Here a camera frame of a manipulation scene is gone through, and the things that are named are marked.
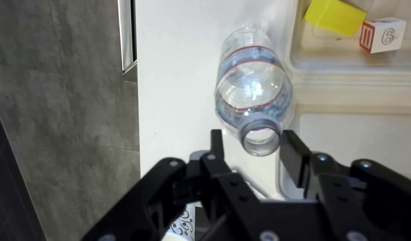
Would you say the yellow block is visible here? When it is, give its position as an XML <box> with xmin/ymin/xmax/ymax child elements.
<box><xmin>304</xmin><ymin>0</ymin><xmax>367</xmax><ymax>36</ymax></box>

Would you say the patterned paper cup near towel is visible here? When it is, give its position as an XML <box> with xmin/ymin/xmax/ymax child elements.
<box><xmin>163</xmin><ymin>202</ymin><xmax>207</xmax><ymax>241</ymax></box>

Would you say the white red letter block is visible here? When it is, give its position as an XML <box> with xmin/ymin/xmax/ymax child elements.
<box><xmin>359</xmin><ymin>17</ymin><xmax>408</xmax><ymax>53</ymax></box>

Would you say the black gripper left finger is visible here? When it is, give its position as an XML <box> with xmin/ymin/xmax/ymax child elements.
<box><xmin>200</xmin><ymin>128</ymin><xmax>242</xmax><ymax>210</ymax></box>

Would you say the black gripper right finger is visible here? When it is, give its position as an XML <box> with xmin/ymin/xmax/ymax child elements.
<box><xmin>279</xmin><ymin>129</ymin><xmax>335</xmax><ymax>199</ymax></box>

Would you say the clear plastic water bottle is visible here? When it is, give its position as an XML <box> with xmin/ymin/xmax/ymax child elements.
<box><xmin>215</xmin><ymin>24</ymin><xmax>295</xmax><ymax>156</ymax></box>

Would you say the beige takeout clamshell container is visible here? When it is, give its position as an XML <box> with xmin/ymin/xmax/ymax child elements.
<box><xmin>282</xmin><ymin>0</ymin><xmax>411</xmax><ymax>179</ymax></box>

